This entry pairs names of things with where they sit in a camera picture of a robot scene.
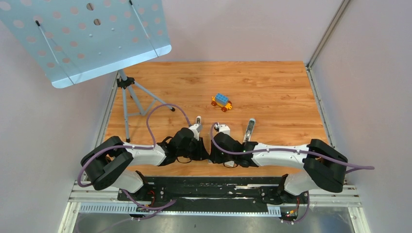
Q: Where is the blue perforated music stand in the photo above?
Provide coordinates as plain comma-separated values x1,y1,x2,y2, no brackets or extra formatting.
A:
0,0,172,146

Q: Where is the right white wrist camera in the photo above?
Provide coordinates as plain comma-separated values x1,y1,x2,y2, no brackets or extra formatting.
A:
214,123,230,135

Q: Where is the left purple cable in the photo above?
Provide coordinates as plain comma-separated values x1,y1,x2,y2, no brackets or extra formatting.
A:
76,103,192,188

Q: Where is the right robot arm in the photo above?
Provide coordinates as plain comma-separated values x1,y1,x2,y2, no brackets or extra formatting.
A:
210,132,348,203

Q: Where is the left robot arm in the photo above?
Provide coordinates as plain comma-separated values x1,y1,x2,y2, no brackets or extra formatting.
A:
80,127,209,200

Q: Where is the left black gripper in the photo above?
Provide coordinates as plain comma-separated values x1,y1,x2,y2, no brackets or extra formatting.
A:
177,137,209,161

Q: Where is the white staple box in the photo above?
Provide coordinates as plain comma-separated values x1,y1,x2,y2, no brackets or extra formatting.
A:
223,161,236,168

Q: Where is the grey white stapler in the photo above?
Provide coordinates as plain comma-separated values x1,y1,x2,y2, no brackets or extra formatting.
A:
243,118,256,142

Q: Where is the toy brick car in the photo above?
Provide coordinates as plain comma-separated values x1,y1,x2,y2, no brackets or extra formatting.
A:
211,93,233,112

